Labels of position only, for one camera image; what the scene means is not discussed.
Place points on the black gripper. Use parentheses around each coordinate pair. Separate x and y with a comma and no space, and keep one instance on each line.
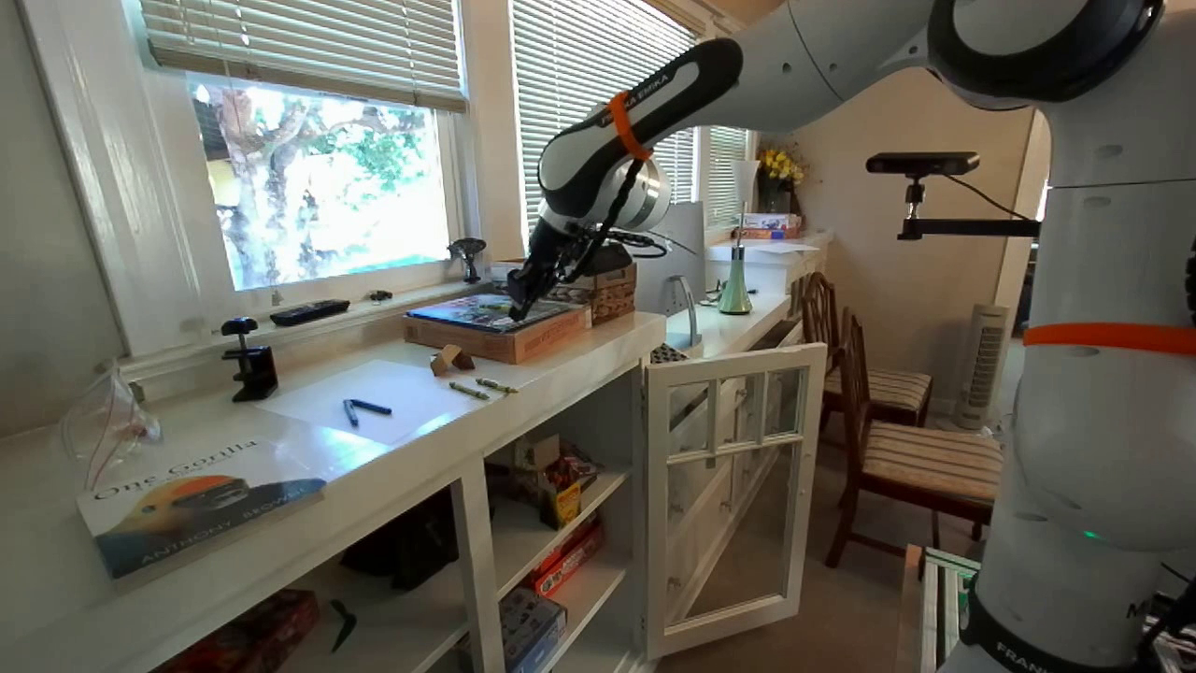
(580,260)

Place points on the yellow-green crayon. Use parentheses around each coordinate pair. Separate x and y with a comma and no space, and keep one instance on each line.
(497,385)

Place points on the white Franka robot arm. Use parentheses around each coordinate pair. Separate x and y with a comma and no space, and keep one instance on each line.
(1096,472)

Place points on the dark colourful cover book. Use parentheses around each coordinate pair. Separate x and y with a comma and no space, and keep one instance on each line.
(459,314)

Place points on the large sunset cover book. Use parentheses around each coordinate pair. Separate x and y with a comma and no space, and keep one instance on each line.
(199,508)

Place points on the orange cardboard game box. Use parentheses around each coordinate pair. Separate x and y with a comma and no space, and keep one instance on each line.
(497,344)

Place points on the wooden crate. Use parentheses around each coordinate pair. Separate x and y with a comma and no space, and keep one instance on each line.
(612,300)

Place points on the white paper sheet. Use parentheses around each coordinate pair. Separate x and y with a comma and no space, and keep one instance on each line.
(422,389)

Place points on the small pale cardboard box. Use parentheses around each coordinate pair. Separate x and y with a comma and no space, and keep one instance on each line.
(536,448)

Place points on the small black sill object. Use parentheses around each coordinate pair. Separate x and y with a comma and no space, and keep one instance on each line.
(380,296)

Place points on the yellow red game box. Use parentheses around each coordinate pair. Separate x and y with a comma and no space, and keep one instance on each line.
(564,491)

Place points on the green bottle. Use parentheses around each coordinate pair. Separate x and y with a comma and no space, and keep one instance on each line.
(735,293)

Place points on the black remote control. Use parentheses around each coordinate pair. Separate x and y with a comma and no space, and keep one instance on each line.
(309,310)

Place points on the tall white window blind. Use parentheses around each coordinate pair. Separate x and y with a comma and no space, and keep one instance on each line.
(554,62)

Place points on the white paned cabinet door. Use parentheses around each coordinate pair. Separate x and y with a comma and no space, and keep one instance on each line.
(660,523)

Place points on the white shelf cabinet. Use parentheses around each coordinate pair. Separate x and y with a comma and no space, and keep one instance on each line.
(480,561)

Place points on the yellow flowers in vase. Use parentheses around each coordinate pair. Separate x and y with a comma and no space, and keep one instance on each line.
(779,177)

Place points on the dark bag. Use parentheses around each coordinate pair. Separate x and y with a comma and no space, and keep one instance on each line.
(406,547)

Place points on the black clamp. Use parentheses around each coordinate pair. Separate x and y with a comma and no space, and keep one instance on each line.
(256,370)

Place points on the blue box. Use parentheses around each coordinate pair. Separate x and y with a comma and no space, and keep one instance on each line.
(529,628)

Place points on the wide white window blind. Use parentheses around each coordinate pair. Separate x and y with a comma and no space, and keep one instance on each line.
(311,50)

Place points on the wooden chair striped seat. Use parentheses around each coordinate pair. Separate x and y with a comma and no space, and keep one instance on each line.
(897,395)
(926,460)

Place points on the small black tool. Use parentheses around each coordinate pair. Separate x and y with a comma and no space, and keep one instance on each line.
(341,623)

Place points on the brown shelf item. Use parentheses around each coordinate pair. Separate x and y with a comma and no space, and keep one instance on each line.
(256,635)

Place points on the clear plastic bag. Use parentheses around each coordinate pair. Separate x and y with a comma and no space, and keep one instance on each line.
(104,425)

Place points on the white tower heater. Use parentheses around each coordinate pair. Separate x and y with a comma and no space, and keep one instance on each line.
(979,360)

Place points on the black stereo camera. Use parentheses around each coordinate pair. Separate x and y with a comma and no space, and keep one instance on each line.
(919,161)

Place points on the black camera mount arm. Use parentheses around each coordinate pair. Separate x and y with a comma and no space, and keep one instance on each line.
(971,230)

